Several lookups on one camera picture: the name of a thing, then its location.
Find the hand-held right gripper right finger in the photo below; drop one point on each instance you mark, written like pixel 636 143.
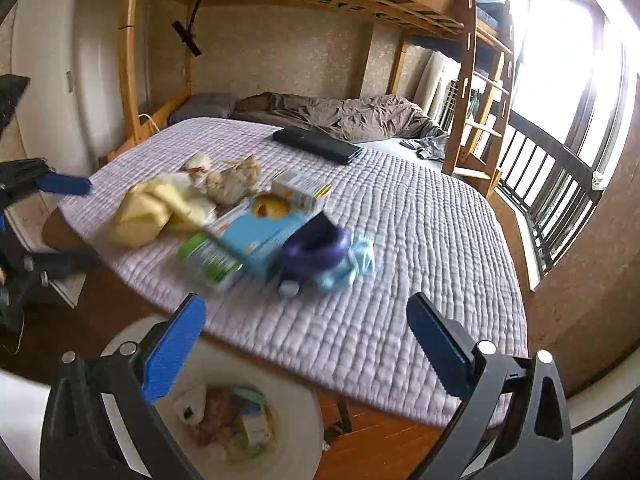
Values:
pixel 440 345

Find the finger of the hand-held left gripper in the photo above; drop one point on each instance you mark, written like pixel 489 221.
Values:
pixel 65 262
pixel 62 183

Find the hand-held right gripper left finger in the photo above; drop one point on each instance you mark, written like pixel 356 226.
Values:
pixel 175 347

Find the white waste bin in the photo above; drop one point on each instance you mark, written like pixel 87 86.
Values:
pixel 300 410

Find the purple plastic container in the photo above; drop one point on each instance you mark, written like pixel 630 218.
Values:
pixel 310 255

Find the large beige paper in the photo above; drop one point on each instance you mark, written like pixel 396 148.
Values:
pixel 232 180

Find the white and yellow carton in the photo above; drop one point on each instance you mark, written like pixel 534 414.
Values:
pixel 300 187

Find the heap of discarded packaging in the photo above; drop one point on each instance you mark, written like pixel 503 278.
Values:
pixel 220 420

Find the white door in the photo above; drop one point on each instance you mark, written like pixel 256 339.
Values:
pixel 75 35

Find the green labelled bottle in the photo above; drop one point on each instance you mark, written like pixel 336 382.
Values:
pixel 205 260

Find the lavender quilted blanket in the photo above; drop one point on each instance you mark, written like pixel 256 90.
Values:
pixel 400 235

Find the blue box with yellow toy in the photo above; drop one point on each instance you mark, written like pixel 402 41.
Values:
pixel 260 245

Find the small crumpled beige paper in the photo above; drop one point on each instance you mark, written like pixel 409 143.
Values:
pixel 197 164

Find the grey pillow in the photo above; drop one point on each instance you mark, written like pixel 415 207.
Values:
pixel 200 107

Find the grey garment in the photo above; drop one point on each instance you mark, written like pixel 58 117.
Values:
pixel 430 147

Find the white bed sheet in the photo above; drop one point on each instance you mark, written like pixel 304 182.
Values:
pixel 390 152

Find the black balcony railing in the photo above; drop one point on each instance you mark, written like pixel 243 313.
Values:
pixel 560 156

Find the black flat case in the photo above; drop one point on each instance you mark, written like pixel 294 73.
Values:
pixel 315 142

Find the white slatted panel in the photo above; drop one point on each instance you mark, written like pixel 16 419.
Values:
pixel 450 100

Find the brown duvet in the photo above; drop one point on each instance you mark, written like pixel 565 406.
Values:
pixel 350 112

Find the wooden bunk ladder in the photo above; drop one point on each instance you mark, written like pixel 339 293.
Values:
pixel 462 85

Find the folded white mattress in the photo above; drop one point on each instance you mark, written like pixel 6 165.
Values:
pixel 432 80

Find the wooden bunk bed frame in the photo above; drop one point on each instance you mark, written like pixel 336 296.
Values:
pixel 130 60

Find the dark window frame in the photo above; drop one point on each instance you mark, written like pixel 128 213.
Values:
pixel 590 110

